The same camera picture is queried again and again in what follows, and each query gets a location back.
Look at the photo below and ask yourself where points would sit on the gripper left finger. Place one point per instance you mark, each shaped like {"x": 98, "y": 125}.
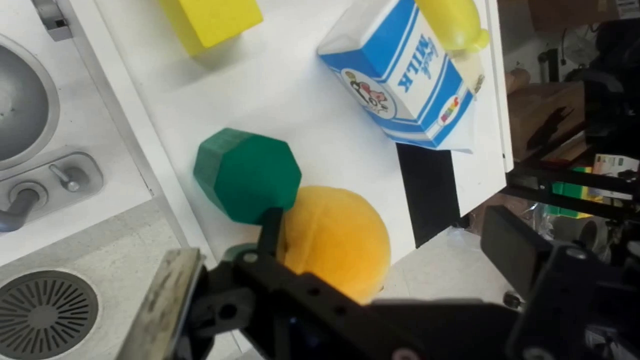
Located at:
{"x": 159, "y": 328}

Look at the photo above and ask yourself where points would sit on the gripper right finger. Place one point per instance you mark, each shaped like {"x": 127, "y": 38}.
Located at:
{"x": 555, "y": 276}

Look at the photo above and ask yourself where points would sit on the yellow round plush toy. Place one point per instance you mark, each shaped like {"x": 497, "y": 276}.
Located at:
{"x": 338, "y": 236}

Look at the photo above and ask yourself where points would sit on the left toy stove burner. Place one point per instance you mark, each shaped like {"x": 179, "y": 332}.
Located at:
{"x": 45, "y": 314}

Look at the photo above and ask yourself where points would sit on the silver toy faucet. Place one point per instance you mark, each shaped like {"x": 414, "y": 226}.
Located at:
{"x": 47, "y": 189}

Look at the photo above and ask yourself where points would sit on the white toy kitchen cabinet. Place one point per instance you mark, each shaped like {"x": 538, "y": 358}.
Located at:
{"x": 141, "y": 106}

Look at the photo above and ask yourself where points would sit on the silver toy sink bowl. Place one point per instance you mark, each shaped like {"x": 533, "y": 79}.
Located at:
{"x": 28, "y": 104}

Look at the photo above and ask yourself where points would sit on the green hexagonal block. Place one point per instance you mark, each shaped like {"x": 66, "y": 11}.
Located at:
{"x": 247, "y": 175}

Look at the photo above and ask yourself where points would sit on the blue white milk carton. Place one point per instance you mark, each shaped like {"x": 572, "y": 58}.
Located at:
{"x": 393, "y": 65}

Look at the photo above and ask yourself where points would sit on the yellow rectangular block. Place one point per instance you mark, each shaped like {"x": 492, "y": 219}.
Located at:
{"x": 202, "y": 25}

